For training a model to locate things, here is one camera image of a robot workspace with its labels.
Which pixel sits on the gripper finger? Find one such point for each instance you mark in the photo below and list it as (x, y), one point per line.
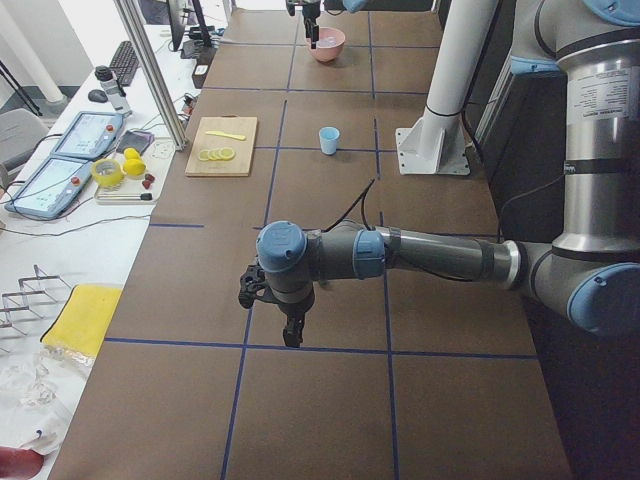
(309, 31)
(289, 333)
(298, 331)
(315, 32)

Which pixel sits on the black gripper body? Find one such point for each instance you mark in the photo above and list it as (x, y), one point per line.
(294, 310)
(309, 10)

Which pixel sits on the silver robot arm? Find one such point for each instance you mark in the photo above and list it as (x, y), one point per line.
(350, 6)
(589, 273)

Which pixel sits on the light blue cup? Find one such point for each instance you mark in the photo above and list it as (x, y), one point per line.
(328, 138)

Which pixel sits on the pink bowl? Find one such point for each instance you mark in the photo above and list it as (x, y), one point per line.
(322, 55)

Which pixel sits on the yellow plastic knife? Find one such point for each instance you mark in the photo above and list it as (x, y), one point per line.
(223, 134)

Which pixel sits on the black monitor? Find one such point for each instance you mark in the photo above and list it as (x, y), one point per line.
(178, 12)

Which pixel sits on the wooden cutting board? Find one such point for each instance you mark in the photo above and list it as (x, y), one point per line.
(240, 165)

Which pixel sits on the white pillar with base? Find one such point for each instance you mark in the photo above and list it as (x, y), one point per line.
(435, 144)

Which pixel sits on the black keyboard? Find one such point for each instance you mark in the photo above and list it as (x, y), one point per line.
(124, 63)

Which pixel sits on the white tray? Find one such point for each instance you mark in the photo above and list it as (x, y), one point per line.
(130, 191)

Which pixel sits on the purple notebook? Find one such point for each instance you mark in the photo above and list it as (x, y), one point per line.
(139, 140)

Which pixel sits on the yellow cloth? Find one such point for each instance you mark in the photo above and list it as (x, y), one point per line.
(81, 325)

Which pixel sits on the whole lemon two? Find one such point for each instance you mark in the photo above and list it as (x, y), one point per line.
(134, 167)

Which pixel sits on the whole lemon one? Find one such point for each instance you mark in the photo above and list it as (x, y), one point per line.
(131, 153)

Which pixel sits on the yellow tape roll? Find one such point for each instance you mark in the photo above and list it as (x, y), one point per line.
(107, 172)

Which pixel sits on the black computer mouse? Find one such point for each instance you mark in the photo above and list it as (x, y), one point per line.
(97, 96)

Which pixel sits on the upper teach pendant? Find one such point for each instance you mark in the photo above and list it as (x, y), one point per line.
(89, 135)

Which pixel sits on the teach pendant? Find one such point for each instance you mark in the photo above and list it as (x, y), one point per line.
(89, 135)
(52, 188)

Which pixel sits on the lower teach pendant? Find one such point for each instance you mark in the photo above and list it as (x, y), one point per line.
(52, 188)

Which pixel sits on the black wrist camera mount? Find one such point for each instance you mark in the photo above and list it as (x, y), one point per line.
(292, 5)

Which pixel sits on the aluminium frame post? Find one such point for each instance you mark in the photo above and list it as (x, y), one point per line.
(134, 27)

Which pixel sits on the wire rack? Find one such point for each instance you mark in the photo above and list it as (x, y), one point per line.
(29, 308)

